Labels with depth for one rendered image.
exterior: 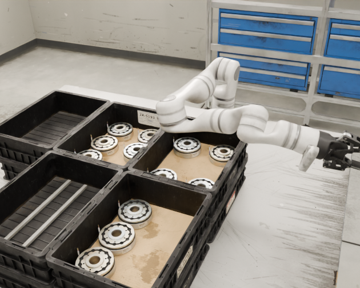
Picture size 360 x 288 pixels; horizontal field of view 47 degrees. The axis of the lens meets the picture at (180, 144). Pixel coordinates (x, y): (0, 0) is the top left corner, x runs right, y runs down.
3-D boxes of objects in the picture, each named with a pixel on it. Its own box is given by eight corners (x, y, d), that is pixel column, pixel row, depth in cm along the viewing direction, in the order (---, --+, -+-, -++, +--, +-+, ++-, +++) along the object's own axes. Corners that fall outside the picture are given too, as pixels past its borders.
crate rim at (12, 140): (55, 94, 185) (55, 88, 183) (112, 105, 174) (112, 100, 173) (-13, 137, 154) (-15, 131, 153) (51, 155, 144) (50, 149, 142)
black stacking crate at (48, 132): (59, 112, 190) (55, 90, 183) (114, 125, 179) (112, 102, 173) (-6, 158, 159) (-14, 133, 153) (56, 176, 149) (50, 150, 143)
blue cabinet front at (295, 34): (216, 77, 341) (219, 8, 310) (306, 90, 317) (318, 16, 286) (215, 78, 338) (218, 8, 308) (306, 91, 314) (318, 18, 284)
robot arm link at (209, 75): (187, 75, 147) (211, 81, 143) (218, 52, 167) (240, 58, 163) (186, 98, 152) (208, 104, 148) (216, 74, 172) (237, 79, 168)
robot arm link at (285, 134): (293, 154, 106) (302, 122, 108) (236, 136, 107) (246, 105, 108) (286, 158, 113) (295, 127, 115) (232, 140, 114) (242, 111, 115)
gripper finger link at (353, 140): (342, 139, 105) (359, 150, 106) (347, 135, 103) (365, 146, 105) (342, 131, 107) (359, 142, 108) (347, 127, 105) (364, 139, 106)
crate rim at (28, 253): (51, 155, 143) (50, 149, 142) (126, 175, 133) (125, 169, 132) (-44, 231, 113) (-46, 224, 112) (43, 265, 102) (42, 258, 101)
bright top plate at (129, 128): (114, 122, 172) (114, 120, 172) (136, 125, 170) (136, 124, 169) (103, 134, 164) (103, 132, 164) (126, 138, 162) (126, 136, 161)
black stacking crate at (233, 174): (178, 139, 168) (178, 115, 162) (248, 155, 158) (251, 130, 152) (129, 198, 138) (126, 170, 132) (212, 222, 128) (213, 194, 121)
